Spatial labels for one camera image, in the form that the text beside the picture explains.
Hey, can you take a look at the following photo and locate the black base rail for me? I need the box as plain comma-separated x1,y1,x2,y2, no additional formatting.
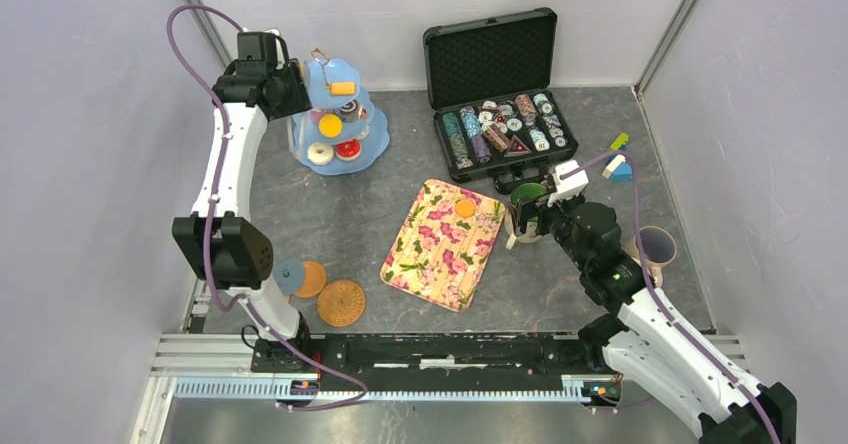
288,332,613,375

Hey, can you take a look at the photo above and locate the chocolate swirl cake roll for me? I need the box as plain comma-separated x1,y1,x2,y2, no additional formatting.
338,100,367,123

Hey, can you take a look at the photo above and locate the blue smiley coaster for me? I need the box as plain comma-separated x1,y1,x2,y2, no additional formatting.
271,259,305,296

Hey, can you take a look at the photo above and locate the black poker chip case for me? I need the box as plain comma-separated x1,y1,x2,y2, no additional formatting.
422,7,579,194

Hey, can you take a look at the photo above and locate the green-inside floral mug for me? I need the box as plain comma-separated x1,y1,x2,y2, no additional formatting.
504,183,547,250

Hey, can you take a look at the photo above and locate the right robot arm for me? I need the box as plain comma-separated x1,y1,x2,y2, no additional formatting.
509,160,798,443

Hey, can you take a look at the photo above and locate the red glazed donut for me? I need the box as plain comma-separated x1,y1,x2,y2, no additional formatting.
334,139,362,162

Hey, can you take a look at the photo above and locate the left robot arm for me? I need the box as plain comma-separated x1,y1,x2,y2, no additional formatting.
172,30,314,372

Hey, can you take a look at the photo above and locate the blue three-tier cake stand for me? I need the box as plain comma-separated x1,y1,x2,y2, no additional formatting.
288,48,390,176

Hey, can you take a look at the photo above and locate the colourful toy block stack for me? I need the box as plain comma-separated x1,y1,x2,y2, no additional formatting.
602,133,633,182

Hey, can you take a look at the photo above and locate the beige mug purple inside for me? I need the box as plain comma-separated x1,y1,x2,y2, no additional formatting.
624,226,678,287

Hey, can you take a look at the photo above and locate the round orange biscuit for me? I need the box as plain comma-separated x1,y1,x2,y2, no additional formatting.
454,199,476,219

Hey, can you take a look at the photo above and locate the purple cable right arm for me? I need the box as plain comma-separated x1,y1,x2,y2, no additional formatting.
563,150,783,444

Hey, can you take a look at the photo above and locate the white glazed donut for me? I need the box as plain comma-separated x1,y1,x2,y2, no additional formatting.
307,142,335,166

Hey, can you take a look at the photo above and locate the square yellow biscuit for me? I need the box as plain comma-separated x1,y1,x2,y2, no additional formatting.
329,81,357,96

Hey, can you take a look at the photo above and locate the woven rattan coaster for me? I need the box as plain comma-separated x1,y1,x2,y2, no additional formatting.
316,279,366,327

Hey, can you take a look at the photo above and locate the floral rectangular tray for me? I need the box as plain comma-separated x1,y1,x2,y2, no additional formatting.
379,179,506,312

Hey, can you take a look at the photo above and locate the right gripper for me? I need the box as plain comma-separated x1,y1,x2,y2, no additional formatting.
506,186,592,271

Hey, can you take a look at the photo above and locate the cork coaster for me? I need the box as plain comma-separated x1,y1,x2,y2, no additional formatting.
294,260,327,299

